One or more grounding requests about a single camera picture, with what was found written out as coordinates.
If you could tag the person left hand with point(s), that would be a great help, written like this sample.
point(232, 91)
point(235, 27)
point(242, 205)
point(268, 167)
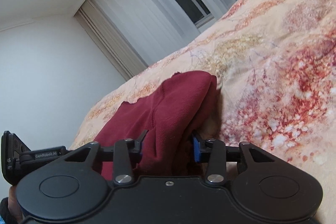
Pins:
point(13, 206)

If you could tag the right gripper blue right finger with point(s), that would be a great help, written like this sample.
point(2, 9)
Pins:
point(213, 153)

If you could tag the dark red knit sweater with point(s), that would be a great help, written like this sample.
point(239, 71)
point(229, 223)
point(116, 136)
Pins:
point(170, 115)

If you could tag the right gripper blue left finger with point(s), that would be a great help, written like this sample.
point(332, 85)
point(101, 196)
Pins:
point(127, 154)

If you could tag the floral peach quilt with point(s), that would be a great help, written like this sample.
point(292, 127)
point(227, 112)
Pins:
point(275, 65)

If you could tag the beige drape left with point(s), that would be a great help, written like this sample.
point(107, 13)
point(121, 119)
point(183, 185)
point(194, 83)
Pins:
point(110, 40)

